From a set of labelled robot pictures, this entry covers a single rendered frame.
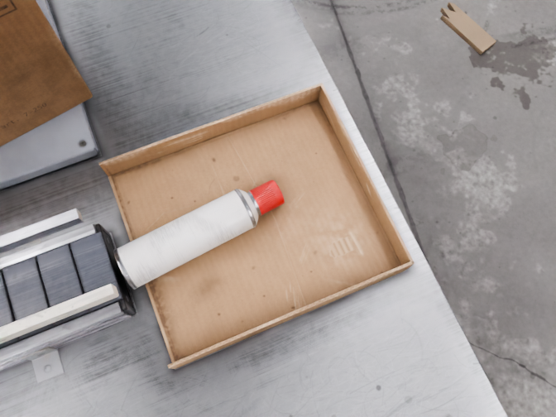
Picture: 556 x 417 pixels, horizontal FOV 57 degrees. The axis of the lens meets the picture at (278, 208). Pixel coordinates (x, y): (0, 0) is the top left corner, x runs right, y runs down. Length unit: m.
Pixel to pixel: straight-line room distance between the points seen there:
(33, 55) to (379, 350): 0.51
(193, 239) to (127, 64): 0.29
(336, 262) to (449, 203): 1.02
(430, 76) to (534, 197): 0.50
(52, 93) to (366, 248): 0.43
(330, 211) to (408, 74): 1.19
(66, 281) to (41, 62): 0.25
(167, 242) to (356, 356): 0.25
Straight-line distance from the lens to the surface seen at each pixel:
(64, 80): 0.69
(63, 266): 0.63
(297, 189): 0.66
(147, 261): 0.60
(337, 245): 0.64
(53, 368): 0.67
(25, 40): 0.62
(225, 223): 0.60
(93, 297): 0.57
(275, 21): 0.80
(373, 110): 1.70
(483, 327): 1.58
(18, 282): 0.64
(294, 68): 0.75
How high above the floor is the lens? 1.45
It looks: 71 degrees down
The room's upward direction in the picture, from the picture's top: 4 degrees clockwise
